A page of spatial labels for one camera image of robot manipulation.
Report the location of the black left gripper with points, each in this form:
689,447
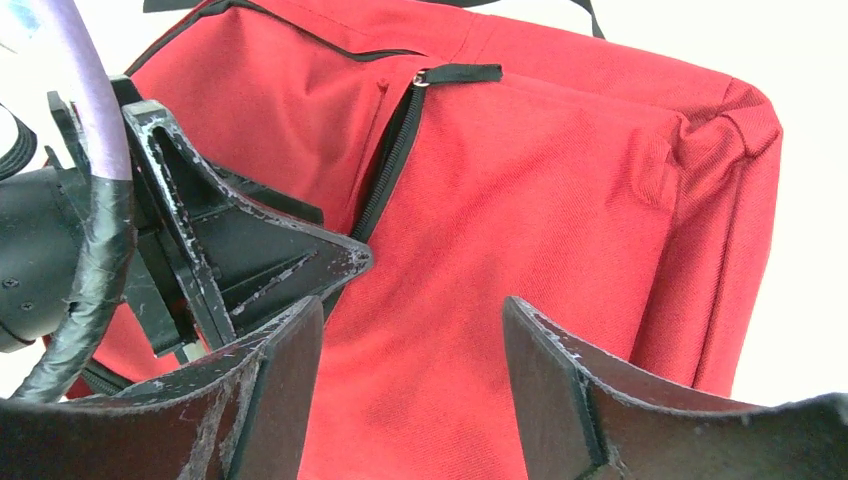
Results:
42,216

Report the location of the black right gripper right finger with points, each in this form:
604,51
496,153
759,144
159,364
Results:
583,413

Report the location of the red student backpack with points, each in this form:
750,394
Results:
627,194

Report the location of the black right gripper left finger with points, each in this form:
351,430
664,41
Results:
240,412

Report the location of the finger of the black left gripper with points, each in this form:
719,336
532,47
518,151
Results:
217,254

